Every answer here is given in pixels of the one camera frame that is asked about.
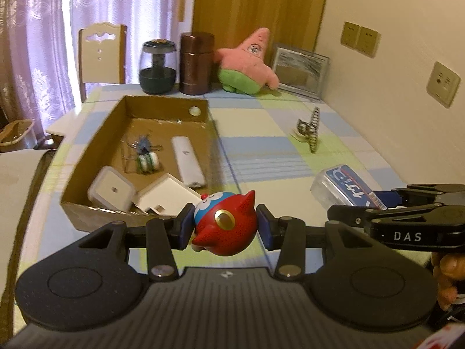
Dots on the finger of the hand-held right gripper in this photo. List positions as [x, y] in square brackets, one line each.
[387, 199]
[348, 214]

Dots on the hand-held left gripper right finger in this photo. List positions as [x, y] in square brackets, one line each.
[263, 229]

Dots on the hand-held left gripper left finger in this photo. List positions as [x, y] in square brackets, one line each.
[187, 225]

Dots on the clear plastic box blue label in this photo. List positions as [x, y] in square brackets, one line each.
[341, 185]

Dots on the red cat toy figure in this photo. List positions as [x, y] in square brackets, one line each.
[229, 225]

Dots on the white and green spool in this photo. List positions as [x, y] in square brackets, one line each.
[149, 161]

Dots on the blue binder clip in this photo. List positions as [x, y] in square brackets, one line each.
[143, 144]

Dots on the cardboard box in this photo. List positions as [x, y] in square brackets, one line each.
[109, 131]

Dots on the person's right hand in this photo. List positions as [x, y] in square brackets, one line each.
[446, 276]

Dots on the flat white box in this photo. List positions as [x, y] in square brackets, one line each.
[163, 192]

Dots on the long white box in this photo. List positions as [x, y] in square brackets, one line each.
[187, 160]

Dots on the white square lidded container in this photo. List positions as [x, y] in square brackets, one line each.
[110, 187]

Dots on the metal spiral hair claw clip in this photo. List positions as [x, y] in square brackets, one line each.
[312, 131]

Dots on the red and white printed cloth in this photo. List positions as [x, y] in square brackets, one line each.
[445, 340]

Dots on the dark glass jar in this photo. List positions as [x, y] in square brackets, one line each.
[158, 76]

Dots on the brown metal canister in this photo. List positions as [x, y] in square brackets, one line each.
[196, 65]

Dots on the pink starfish plush toy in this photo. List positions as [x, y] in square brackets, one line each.
[247, 65]

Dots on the cream wooden chair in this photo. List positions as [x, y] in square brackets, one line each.
[101, 61]

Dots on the wicker basket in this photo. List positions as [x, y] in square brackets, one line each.
[14, 134]

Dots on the wooden door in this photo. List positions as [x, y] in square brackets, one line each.
[254, 3]

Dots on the purple lace curtain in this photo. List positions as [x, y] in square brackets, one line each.
[36, 43]

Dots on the white wall data socket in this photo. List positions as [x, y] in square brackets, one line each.
[442, 83]

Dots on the grey picture frame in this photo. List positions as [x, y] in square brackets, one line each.
[299, 71]

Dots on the beige wall socket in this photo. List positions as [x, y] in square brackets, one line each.
[368, 41]
[350, 34]

